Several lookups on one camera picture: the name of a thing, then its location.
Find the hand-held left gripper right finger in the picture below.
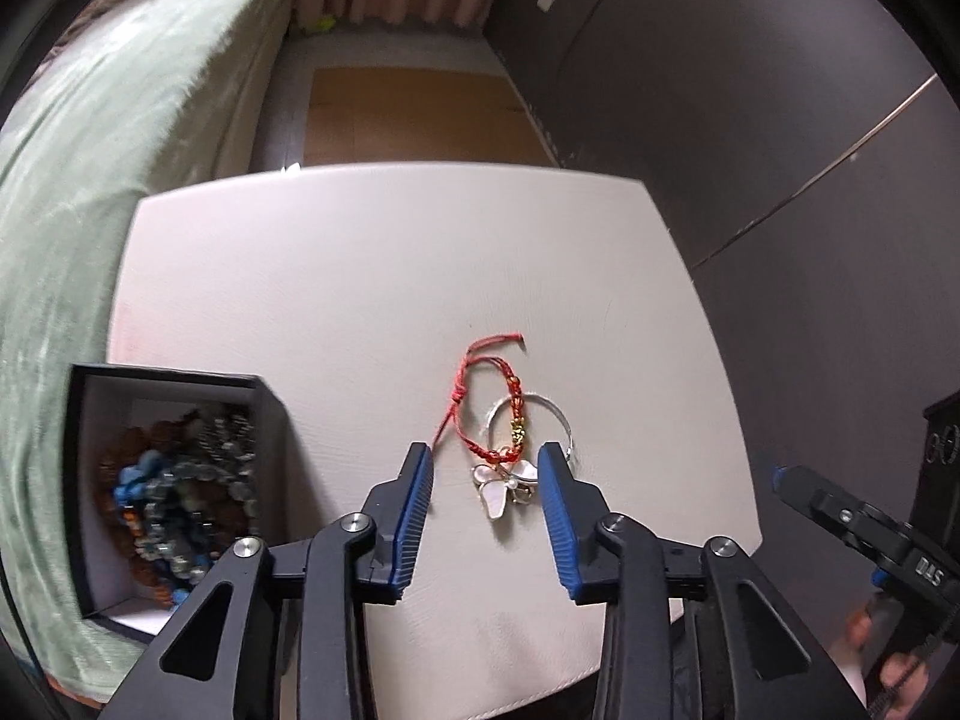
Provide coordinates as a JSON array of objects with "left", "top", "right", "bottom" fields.
[{"left": 537, "top": 442, "right": 872, "bottom": 720}]

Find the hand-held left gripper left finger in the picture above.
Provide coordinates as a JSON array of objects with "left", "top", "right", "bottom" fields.
[{"left": 97, "top": 441, "right": 437, "bottom": 720}]

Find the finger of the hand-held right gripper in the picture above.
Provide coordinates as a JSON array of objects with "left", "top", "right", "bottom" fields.
[{"left": 771, "top": 463, "right": 910, "bottom": 565}]

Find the white butterfly hair clip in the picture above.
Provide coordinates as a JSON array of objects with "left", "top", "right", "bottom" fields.
[{"left": 470, "top": 459, "right": 543, "bottom": 521}]

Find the silver bangle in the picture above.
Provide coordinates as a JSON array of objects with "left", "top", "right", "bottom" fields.
[{"left": 483, "top": 391, "right": 581, "bottom": 467}]

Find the red string bracelet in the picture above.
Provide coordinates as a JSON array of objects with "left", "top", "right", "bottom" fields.
[{"left": 433, "top": 331, "right": 530, "bottom": 467}]

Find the pile of bead bracelets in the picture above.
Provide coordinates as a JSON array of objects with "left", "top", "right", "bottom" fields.
[{"left": 101, "top": 402, "right": 261, "bottom": 610}]

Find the black jewelry box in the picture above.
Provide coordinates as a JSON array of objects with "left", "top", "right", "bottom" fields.
[{"left": 61, "top": 362, "right": 291, "bottom": 644}]

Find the person's right hand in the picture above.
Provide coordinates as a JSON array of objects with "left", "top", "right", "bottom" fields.
[{"left": 829, "top": 600, "right": 955, "bottom": 720}]

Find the white leather table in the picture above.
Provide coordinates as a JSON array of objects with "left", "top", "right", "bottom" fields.
[{"left": 105, "top": 160, "right": 765, "bottom": 720}]

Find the cardboard floor sheet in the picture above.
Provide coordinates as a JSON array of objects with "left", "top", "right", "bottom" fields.
[{"left": 300, "top": 65, "right": 561, "bottom": 170}]

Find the dark wardrobe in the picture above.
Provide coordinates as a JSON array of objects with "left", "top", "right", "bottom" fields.
[{"left": 480, "top": 0, "right": 960, "bottom": 616}]

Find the white bed base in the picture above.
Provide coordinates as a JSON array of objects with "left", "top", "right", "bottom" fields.
[{"left": 214, "top": 0, "right": 305, "bottom": 182}]

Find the green bed blanket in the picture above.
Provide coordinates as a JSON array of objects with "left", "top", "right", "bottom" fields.
[{"left": 0, "top": 0, "right": 299, "bottom": 695}]

